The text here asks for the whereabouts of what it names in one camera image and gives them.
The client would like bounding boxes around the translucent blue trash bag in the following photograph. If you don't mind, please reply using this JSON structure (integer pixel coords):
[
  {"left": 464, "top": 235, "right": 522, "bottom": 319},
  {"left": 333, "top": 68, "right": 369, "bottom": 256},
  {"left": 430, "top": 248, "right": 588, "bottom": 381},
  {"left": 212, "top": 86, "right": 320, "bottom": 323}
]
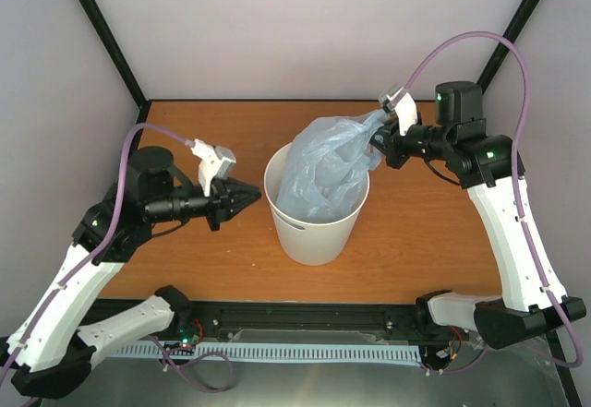
[{"left": 276, "top": 109, "right": 386, "bottom": 223}]

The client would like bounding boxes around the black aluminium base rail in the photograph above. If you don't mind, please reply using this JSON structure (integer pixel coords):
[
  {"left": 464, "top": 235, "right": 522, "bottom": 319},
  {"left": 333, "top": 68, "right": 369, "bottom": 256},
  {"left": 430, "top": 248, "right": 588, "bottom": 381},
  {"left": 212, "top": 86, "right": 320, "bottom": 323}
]
[{"left": 87, "top": 299, "right": 553, "bottom": 341}]

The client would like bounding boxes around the left black frame post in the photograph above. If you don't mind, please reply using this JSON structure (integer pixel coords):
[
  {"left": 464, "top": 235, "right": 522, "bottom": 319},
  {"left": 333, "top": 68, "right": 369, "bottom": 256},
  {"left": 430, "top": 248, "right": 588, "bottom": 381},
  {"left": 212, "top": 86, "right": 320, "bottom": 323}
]
[{"left": 78, "top": 0, "right": 148, "bottom": 109}]

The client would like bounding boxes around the grey metal base plate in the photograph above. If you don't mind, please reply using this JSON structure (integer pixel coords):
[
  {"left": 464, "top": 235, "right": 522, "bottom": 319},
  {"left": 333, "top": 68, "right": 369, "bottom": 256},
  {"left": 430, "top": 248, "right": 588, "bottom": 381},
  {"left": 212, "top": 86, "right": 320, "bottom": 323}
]
[{"left": 57, "top": 348, "right": 581, "bottom": 406}]

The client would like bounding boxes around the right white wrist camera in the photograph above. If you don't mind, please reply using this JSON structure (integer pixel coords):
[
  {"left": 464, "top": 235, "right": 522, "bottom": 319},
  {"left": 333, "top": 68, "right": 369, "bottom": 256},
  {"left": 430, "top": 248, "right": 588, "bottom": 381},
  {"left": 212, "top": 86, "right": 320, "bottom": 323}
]
[{"left": 378, "top": 85, "right": 418, "bottom": 136}]

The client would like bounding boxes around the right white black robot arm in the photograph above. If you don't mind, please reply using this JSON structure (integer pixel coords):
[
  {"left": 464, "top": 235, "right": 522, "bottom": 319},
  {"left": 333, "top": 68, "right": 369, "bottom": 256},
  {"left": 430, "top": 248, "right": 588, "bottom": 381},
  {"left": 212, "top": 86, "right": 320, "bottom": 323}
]
[{"left": 371, "top": 81, "right": 586, "bottom": 350}]

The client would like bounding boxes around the right black frame post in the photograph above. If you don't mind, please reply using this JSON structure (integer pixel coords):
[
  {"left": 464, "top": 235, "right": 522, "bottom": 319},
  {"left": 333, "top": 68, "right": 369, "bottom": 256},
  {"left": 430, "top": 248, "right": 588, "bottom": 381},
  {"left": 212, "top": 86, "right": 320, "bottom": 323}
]
[{"left": 476, "top": 0, "right": 541, "bottom": 92}]

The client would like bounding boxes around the white plastic trash bin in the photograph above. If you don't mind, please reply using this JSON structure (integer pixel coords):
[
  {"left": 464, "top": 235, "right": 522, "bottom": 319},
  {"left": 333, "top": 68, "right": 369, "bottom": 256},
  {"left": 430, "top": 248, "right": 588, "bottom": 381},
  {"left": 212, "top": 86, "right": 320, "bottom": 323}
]
[{"left": 263, "top": 144, "right": 370, "bottom": 266}]

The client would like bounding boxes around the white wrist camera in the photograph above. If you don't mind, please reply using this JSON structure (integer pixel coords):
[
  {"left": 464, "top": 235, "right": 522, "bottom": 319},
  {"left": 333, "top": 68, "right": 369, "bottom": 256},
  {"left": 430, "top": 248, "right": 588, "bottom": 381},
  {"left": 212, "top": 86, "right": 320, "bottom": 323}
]
[
  {"left": 378, "top": 85, "right": 418, "bottom": 136},
  {"left": 191, "top": 139, "right": 236, "bottom": 197}
]

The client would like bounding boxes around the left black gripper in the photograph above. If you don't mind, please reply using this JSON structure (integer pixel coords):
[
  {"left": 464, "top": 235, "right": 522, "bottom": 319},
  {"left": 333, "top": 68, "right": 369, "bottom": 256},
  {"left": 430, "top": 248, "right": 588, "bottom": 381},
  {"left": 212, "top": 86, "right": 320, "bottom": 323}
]
[{"left": 152, "top": 176, "right": 266, "bottom": 230}]

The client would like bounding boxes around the green lit circuit board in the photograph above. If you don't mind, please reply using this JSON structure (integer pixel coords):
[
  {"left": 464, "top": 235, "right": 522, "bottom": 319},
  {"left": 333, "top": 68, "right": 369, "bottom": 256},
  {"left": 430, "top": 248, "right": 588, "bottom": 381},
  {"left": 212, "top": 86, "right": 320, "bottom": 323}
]
[{"left": 179, "top": 324, "right": 203, "bottom": 348}]

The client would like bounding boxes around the black frame post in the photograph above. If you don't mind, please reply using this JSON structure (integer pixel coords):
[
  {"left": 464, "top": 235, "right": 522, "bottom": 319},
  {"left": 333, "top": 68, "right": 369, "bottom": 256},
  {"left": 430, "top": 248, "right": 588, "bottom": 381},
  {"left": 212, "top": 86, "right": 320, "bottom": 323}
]
[
  {"left": 78, "top": 0, "right": 148, "bottom": 109},
  {"left": 476, "top": 0, "right": 541, "bottom": 92}
]

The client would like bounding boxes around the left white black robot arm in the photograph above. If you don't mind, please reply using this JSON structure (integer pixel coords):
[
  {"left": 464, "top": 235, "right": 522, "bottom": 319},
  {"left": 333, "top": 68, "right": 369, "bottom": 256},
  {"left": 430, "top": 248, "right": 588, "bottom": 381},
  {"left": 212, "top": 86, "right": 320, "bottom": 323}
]
[{"left": 1, "top": 146, "right": 261, "bottom": 399}]

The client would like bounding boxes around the light blue slotted cable duct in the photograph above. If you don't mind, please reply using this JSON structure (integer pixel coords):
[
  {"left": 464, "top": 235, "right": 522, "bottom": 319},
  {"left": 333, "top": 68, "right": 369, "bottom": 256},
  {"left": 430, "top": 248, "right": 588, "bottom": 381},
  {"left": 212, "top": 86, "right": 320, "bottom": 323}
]
[{"left": 112, "top": 339, "right": 421, "bottom": 366}]

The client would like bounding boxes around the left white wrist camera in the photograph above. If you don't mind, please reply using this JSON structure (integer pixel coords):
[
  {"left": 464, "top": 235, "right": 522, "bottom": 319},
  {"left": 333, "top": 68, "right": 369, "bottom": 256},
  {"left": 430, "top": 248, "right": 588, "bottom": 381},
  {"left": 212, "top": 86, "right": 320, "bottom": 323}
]
[{"left": 191, "top": 139, "right": 236, "bottom": 197}]

